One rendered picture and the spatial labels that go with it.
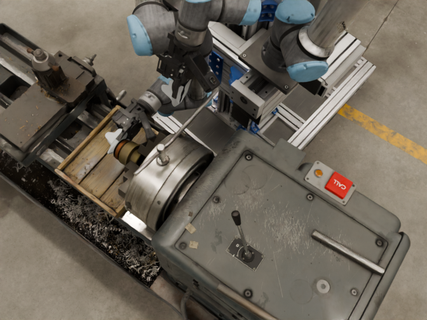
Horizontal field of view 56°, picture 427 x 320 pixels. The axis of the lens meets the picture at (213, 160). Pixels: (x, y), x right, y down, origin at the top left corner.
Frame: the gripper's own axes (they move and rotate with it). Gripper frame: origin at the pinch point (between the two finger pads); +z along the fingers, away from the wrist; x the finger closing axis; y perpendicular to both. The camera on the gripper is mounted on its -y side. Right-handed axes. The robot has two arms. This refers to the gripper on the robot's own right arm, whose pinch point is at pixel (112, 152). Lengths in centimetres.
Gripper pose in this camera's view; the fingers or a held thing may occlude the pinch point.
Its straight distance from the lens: 137.9
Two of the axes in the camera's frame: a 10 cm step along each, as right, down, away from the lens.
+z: -5.8, 7.4, -3.3
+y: -8.1, -5.5, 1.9
